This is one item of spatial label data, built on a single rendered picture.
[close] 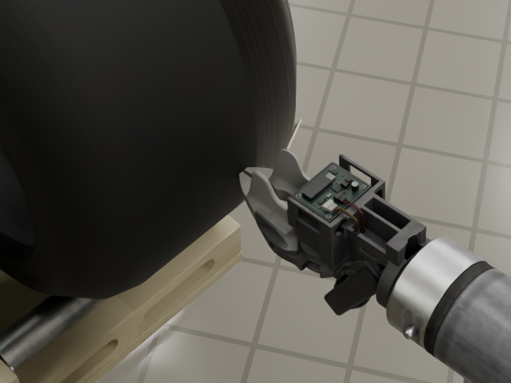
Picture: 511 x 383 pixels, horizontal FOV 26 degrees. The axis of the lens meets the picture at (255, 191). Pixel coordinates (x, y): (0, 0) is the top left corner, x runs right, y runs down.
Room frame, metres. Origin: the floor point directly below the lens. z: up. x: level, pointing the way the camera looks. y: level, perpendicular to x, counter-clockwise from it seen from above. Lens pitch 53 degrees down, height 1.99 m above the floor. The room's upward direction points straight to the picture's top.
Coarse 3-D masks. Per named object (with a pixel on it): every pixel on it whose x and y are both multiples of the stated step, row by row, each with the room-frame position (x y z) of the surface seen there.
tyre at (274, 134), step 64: (0, 0) 0.64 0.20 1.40; (64, 0) 0.65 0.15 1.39; (128, 0) 0.67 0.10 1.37; (192, 0) 0.70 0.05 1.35; (256, 0) 0.73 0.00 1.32; (0, 64) 0.61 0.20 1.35; (64, 64) 0.61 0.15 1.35; (128, 64) 0.63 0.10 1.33; (192, 64) 0.66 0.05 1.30; (256, 64) 0.70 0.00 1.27; (0, 128) 0.61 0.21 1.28; (64, 128) 0.59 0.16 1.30; (128, 128) 0.60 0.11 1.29; (192, 128) 0.63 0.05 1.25; (256, 128) 0.68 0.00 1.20; (0, 192) 0.82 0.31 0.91; (64, 192) 0.57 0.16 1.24; (128, 192) 0.58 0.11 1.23; (192, 192) 0.62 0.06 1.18; (0, 256) 0.66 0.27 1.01; (64, 256) 0.58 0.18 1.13; (128, 256) 0.57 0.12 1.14
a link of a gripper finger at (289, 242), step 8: (256, 216) 0.61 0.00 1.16; (264, 224) 0.60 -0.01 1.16; (272, 224) 0.59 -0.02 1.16; (264, 232) 0.59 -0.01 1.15; (272, 232) 0.59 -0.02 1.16; (280, 232) 0.58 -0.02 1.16; (272, 240) 0.58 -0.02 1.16; (280, 240) 0.58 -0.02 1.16; (288, 240) 0.57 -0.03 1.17; (296, 240) 0.57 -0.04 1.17; (272, 248) 0.57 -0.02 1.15; (280, 248) 0.57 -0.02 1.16; (288, 248) 0.56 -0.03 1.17; (296, 248) 0.56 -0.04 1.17; (280, 256) 0.57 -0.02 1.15; (288, 256) 0.56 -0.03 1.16; (296, 256) 0.56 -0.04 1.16; (304, 256) 0.56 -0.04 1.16; (296, 264) 0.55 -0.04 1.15; (304, 264) 0.56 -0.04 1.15
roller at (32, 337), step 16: (48, 304) 0.66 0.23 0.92; (64, 304) 0.66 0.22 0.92; (80, 304) 0.66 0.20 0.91; (96, 304) 0.67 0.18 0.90; (16, 320) 0.64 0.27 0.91; (32, 320) 0.63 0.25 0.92; (48, 320) 0.64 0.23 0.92; (64, 320) 0.64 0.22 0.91; (0, 336) 0.62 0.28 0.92; (16, 336) 0.61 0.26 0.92; (32, 336) 0.62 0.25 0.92; (48, 336) 0.62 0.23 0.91; (0, 352) 0.59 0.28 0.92; (16, 352) 0.60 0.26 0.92; (32, 352) 0.60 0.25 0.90; (16, 368) 0.59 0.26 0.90
